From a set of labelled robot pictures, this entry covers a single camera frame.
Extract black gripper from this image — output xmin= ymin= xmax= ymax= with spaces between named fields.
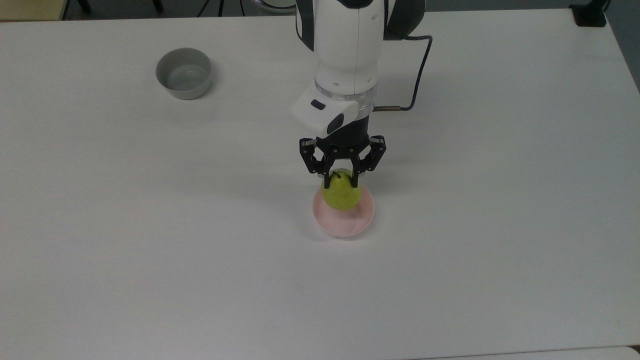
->
xmin=299 ymin=114 xmax=387 ymax=189

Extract green pear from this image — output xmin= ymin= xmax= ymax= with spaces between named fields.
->
xmin=321 ymin=168 xmax=363 ymax=211

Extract pink bowl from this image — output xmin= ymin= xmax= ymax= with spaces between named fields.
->
xmin=312 ymin=184 xmax=375 ymax=239

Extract grey bowl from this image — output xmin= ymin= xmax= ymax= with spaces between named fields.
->
xmin=155 ymin=47 xmax=213 ymax=101

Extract black tripod legs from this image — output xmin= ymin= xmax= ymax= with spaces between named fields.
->
xmin=197 ymin=0 xmax=247 ymax=18

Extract yellow wooden desk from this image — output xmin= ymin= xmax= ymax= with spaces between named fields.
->
xmin=0 ymin=0 xmax=69 ymax=22

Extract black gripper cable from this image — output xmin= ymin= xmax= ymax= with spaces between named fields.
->
xmin=374 ymin=34 xmax=434 ymax=112

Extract black clamp mount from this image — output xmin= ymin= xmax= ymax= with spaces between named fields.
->
xmin=569 ymin=0 xmax=612 ymax=28

